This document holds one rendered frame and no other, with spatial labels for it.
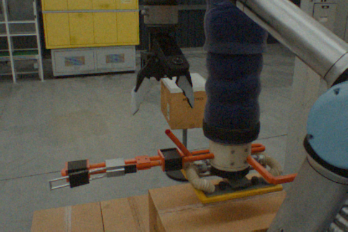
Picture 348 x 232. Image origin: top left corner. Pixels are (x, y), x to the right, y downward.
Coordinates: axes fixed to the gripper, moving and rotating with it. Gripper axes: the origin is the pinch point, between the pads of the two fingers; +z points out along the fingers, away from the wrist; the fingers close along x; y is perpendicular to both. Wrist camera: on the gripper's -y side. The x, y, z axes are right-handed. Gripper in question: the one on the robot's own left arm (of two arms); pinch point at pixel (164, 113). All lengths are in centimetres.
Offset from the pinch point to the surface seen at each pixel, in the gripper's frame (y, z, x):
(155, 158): 43, 33, -11
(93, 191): 227, 152, -4
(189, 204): 43, 58, -26
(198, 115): 202, 77, -103
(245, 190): 26, 44, -42
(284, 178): 12, 33, -47
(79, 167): 42, 31, 18
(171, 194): 53, 58, -21
